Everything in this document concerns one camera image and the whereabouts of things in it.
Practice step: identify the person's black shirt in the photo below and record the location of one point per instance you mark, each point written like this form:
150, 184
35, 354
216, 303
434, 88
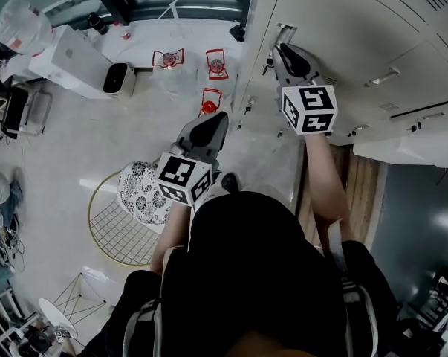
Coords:
253, 273

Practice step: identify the white cardboard box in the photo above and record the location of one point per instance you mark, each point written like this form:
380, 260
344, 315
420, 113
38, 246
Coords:
71, 56

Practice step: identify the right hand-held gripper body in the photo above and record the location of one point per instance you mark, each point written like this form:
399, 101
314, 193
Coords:
313, 106

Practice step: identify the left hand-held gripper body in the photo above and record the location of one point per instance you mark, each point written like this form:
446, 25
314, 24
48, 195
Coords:
179, 177

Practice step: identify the white round side table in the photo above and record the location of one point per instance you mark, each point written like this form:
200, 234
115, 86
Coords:
56, 314

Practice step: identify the large white box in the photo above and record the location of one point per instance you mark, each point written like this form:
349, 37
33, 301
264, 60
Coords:
413, 151

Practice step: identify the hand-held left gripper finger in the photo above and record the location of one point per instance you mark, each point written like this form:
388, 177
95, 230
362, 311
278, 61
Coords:
220, 138
189, 136

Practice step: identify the clear plastic bag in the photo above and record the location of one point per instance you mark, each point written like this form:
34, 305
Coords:
19, 21

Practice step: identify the person's left forearm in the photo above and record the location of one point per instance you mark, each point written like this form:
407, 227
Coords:
169, 236

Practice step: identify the beige bin black opening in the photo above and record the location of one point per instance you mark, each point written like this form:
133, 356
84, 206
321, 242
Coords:
114, 78

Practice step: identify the black chair metal frame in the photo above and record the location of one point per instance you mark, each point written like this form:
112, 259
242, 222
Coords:
15, 110

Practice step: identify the black metal stand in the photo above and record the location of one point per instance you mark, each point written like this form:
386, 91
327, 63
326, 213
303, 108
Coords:
443, 296

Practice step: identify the water jug with red cap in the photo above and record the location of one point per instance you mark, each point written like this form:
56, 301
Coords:
208, 106

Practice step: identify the wooden plank platform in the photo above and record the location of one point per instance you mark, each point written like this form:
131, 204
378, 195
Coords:
361, 184

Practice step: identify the person's right forearm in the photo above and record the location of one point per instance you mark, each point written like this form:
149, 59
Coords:
324, 177

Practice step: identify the person's black shoe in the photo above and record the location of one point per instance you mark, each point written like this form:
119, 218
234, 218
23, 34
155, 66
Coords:
230, 182

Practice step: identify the floral patterned cushion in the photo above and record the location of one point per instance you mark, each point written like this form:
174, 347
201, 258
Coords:
142, 195

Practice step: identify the small bottle red label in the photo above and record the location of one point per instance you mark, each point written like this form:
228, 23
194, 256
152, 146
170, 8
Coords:
124, 32

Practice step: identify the white metal rack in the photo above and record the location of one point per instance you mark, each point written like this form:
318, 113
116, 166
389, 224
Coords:
0, 299

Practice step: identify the small black object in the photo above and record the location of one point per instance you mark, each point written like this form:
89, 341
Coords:
237, 33

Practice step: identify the black flask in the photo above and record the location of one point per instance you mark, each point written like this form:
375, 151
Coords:
97, 24

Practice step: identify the grey locker door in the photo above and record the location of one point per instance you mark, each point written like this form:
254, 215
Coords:
339, 24

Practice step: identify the grey metal locker cabinet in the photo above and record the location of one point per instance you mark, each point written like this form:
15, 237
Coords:
376, 69

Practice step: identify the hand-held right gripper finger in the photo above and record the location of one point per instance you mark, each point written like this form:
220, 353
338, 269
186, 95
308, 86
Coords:
281, 69
307, 67

